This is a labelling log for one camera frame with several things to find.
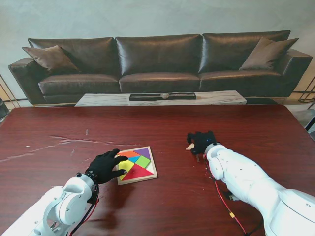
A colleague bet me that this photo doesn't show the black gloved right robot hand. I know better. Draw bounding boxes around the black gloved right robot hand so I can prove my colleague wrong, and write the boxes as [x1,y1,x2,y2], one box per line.
[187,130,221,156]

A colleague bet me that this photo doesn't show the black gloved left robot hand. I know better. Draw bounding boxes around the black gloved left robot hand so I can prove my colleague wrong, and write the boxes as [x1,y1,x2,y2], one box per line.
[85,148,129,184]

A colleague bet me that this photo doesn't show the orange tangram parallelogram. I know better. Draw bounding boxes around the orange tangram parallelogram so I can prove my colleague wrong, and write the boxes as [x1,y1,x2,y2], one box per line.
[117,150,141,158]

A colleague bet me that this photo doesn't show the large red tangram triangle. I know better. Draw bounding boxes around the large red tangram triangle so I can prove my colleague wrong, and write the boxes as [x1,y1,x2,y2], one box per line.
[121,164,154,182]

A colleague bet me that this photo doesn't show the green tangram square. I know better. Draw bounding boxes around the green tangram square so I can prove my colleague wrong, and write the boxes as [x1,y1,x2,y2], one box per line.
[135,156,151,169]

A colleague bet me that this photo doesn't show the purple tangram triangle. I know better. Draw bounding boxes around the purple tangram triangle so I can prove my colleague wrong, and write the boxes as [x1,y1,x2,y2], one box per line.
[136,148,151,159]

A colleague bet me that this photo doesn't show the square wooden puzzle tray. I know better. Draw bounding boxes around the square wooden puzzle tray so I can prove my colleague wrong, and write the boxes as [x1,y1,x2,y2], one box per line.
[115,146,158,186]

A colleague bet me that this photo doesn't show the grey marble coffee table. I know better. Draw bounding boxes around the grey marble coffee table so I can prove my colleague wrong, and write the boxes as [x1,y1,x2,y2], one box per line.
[75,90,248,107]

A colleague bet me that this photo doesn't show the long black decorative tray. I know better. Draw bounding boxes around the long black decorative tray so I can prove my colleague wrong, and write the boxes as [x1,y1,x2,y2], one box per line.
[129,92,197,101]

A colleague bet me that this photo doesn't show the dark brown leather sofa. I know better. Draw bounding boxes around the dark brown leather sofa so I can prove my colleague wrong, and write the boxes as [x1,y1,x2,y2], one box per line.
[7,30,313,105]

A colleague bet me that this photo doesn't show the brown throw pillow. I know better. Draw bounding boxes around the brown throw pillow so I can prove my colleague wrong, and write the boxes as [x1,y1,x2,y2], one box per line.
[239,37,300,71]
[22,45,79,74]

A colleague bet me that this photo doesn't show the black chair edge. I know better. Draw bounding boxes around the black chair edge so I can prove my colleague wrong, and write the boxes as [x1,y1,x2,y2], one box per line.
[0,98,10,123]

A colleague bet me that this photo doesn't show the red and black left arm cables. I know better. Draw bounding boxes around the red and black left arm cables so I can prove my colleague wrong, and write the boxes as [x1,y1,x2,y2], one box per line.
[68,184,100,236]

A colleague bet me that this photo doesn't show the red and black arm cables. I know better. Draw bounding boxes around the red and black arm cables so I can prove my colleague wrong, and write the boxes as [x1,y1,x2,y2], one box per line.
[203,153,264,236]
[68,184,100,236]

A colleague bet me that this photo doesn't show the red and black right arm cables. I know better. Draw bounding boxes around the red and black right arm cables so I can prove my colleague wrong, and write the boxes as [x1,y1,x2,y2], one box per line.
[203,153,264,236]

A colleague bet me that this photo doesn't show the thin metal side table frame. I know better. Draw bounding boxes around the thin metal side table frame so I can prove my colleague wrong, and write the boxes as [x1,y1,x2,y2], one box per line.
[292,73,315,110]
[0,73,22,109]

